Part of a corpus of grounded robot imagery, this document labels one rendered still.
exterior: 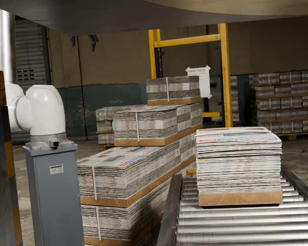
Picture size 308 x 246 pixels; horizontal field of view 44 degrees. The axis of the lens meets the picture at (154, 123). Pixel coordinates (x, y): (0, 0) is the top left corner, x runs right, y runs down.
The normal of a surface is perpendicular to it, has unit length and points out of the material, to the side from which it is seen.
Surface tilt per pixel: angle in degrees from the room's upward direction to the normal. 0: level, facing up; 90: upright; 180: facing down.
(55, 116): 90
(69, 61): 90
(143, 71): 90
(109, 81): 90
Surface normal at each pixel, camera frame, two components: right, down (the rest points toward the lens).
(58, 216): 0.48, 0.05
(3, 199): 0.99, -0.06
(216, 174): -0.11, 0.11
